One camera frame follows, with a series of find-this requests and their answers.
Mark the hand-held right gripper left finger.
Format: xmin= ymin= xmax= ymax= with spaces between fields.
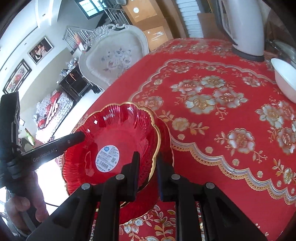
xmin=25 ymin=151 xmax=141 ymax=241

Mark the framed photo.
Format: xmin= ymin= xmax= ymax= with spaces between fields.
xmin=27 ymin=37 xmax=54 ymax=65

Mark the red glass bowl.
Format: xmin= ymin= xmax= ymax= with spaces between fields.
xmin=61 ymin=102 xmax=161 ymax=195

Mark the white electric kettle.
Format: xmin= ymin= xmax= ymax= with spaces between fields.
xmin=217 ymin=0 xmax=265 ymax=62

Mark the dark wooden cabinet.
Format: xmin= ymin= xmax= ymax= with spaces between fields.
xmin=59 ymin=70 xmax=93 ymax=101

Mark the red glass plate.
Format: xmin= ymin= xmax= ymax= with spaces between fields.
xmin=92 ymin=116 xmax=174 ymax=226

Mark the ornate white chair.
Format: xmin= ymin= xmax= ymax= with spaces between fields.
xmin=79 ymin=24 xmax=149 ymax=90

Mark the white louvered shutter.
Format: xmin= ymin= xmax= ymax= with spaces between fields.
xmin=176 ymin=0 xmax=204 ymax=39

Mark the person's left hand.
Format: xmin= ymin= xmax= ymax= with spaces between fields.
xmin=5 ymin=171 xmax=47 ymax=232

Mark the small white bowl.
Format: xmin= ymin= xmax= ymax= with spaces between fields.
xmin=270 ymin=58 xmax=296 ymax=103

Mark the red floral tablecloth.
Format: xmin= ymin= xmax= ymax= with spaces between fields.
xmin=55 ymin=38 xmax=296 ymax=241

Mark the framed red flower painting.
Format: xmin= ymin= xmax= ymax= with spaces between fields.
xmin=3 ymin=59 xmax=32 ymax=94

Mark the metal stair railing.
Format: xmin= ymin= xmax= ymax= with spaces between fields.
xmin=62 ymin=25 xmax=93 ymax=55

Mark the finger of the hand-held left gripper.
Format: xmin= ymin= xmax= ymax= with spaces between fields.
xmin=22 ymin=132 xmax=85 ymax=171

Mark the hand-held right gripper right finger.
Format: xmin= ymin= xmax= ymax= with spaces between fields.
xmin=157 ymin=153 xmax=274 ymax=241

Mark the cardboard box with round label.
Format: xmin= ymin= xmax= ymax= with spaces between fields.
xmin=121 ymin=0 xmax=167 ymax=23

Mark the cardboard box with streaked label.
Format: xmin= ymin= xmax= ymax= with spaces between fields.
xmin=142 ymin=25 xmax=174 ymax=52

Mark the dark framed window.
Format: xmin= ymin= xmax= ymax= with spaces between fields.
xmin=77 ymin=0 xmax=104 ymax=19

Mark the red white patterned cloth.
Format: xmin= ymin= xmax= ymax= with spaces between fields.
xmin=35 ymin=89 xmax=73 ymax=143

